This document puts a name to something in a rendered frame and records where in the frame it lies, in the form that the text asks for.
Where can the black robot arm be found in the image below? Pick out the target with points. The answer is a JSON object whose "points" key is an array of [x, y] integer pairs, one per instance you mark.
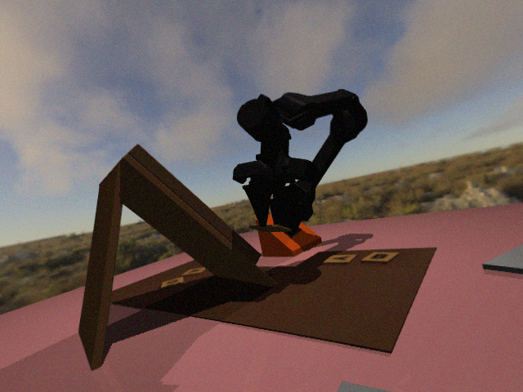
{"points": [[262, 120]]}

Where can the grey rectangular tile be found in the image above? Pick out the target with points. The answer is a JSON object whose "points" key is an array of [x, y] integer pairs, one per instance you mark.
{"points": [[350, 387], [511, 261]]}

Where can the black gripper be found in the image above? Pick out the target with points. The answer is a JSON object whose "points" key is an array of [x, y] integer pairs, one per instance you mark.
{"points": [[264, 182]]}

